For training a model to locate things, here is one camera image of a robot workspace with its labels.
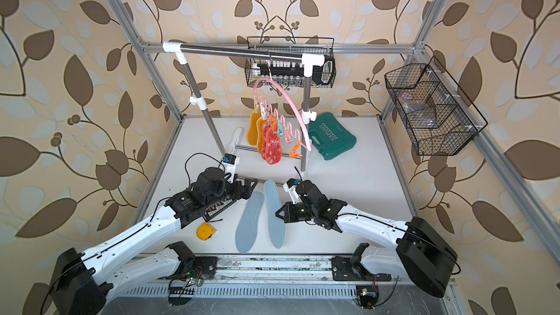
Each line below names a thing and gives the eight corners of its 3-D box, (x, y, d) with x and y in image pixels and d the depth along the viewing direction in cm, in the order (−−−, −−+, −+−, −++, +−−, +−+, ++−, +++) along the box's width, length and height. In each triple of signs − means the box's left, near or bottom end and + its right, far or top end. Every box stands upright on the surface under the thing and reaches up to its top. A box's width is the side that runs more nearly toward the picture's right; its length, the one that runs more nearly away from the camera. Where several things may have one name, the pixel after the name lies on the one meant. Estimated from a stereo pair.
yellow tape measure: (195, 235, 84) (193, 233, 82) (207, 222, 87) (205, 220, 85) (205, 244, 82) (203, 242, 80) (216, 231, 85) (215, 229, 83)
